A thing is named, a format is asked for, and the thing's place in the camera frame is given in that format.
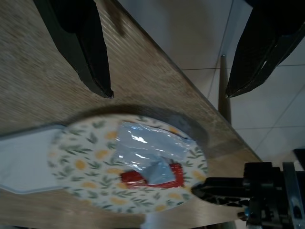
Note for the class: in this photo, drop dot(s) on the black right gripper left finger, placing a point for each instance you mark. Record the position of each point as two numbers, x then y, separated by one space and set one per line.
83 47

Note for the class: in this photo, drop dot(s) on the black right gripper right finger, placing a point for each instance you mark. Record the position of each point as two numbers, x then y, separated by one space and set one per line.
262 47

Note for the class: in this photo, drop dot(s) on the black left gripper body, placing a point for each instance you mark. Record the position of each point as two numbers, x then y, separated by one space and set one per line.
262 190

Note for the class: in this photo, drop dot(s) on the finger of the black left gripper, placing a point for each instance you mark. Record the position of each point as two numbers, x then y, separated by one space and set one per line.
219 188

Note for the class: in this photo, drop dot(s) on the clear plastic wrapper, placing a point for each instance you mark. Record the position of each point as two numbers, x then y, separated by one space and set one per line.
147 148

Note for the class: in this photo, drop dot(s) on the small red packet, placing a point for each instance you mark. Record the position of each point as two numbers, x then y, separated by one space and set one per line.
133 177

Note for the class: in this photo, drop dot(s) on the lemon leaf patterned plate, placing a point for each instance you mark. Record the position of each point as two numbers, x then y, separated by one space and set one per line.
95 167

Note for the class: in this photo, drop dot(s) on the white rectangular tray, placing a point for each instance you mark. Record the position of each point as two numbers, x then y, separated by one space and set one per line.
23 159

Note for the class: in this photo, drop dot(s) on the light wooden table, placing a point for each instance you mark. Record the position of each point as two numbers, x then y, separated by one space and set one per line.
35 71

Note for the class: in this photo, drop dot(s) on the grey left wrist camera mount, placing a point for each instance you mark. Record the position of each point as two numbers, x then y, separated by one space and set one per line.
293 190

